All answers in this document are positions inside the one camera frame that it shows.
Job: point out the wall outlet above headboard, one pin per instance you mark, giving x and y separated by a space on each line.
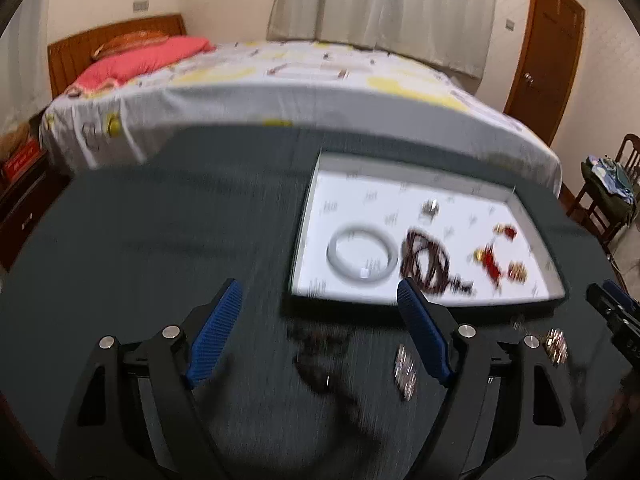
141 5

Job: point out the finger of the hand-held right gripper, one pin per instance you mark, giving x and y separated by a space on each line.
607 302

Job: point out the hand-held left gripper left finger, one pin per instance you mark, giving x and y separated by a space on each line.
215 330

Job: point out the red knot gold ingot charm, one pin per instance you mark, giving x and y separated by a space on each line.
495 265

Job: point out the pile of clothes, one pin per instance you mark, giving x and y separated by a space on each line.
612 180

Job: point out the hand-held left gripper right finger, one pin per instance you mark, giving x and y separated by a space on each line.
422 330

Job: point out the bed with patterned sheet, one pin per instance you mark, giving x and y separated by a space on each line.
300 95

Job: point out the white side curtain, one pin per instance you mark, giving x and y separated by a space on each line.
22 60

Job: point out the dark wooden nightstand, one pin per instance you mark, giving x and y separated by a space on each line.
25 210

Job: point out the white shallow box tray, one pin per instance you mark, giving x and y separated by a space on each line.
360 210

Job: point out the white jade bangle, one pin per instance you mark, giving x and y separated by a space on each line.
336 262

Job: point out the red gift box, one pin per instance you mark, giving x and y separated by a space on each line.
20 160

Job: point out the wooden chair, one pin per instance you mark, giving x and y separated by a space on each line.
592 205

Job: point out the pink pillow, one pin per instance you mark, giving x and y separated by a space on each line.
140 60

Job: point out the brown plush toy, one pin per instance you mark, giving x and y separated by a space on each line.
14 135

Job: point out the orange embroidered pillow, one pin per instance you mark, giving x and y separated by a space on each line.
130 42

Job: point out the brown wooden door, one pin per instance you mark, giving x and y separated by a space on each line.
545 55

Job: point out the white window curtain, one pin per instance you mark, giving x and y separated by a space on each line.
390 5

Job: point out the wooden headboard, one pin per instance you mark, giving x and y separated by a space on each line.
70 55

